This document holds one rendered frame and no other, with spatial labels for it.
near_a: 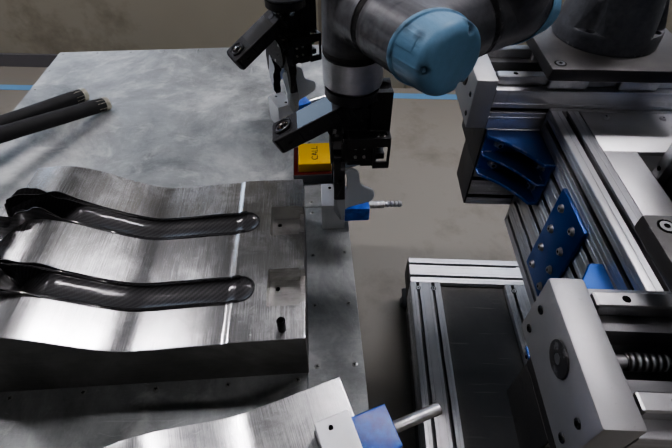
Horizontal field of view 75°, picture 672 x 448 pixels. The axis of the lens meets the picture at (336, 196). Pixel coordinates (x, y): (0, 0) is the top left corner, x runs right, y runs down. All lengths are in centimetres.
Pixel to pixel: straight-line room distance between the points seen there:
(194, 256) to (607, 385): 46
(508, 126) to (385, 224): 108
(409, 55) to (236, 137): 56
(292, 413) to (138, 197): 37
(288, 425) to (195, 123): 66
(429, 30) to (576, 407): 34
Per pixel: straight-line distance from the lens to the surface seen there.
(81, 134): 104
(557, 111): 79
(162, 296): 59
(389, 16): 44
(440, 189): 199
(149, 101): 109
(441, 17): 42
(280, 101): 91
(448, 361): 126
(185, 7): 276
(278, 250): 58
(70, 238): 64
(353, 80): 53
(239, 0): 266
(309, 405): 52
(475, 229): 186
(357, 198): 64
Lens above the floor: 134
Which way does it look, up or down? 45 degrees down
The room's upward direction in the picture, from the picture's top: straight up
